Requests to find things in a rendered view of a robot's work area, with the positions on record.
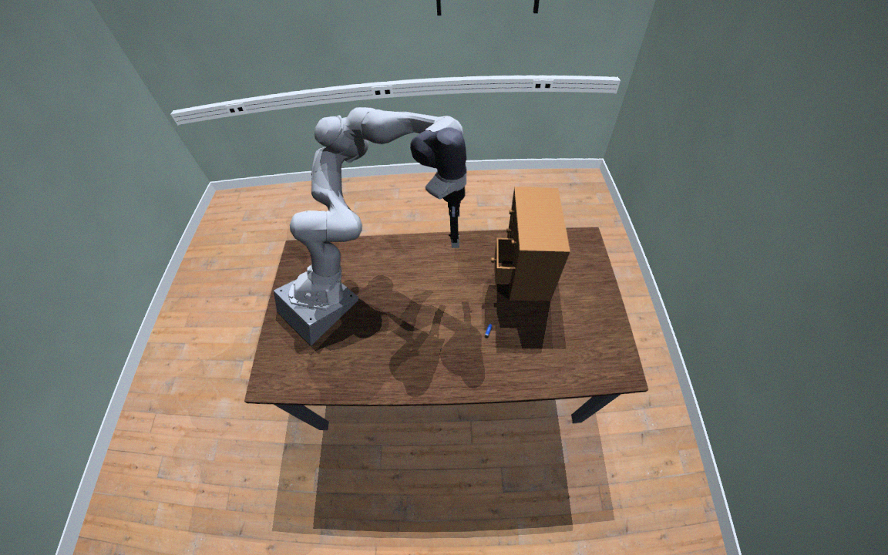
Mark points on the wooden chest of drawers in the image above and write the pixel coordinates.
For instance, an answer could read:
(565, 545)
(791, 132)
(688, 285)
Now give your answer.
(544, 246)

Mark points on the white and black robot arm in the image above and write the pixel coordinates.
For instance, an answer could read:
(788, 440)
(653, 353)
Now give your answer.
(348, 137)

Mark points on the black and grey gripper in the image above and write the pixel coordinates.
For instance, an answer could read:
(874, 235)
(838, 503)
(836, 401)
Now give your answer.
(454, 201)

